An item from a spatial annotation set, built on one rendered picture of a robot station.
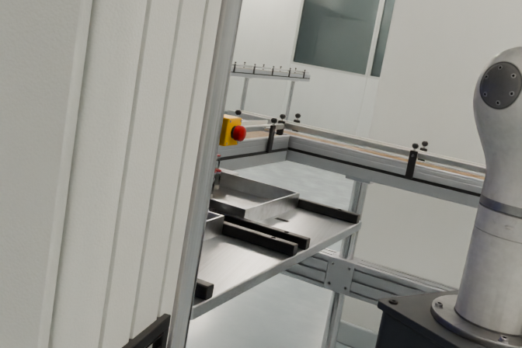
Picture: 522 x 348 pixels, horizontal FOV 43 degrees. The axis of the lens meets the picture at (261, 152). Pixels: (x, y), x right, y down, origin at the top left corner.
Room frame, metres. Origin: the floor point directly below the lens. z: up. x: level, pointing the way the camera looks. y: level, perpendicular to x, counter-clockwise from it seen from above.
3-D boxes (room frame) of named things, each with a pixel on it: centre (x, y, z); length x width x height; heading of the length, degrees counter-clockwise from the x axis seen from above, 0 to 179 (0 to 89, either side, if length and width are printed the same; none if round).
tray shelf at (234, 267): (1.23, 0.12, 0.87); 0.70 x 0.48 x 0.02; 155
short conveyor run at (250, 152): (2.01, 0.11, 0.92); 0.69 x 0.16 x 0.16; 155
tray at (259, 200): (1.42, 0.11, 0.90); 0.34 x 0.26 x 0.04; 65
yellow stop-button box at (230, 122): (1.69, 0.11, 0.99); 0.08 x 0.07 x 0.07; 65
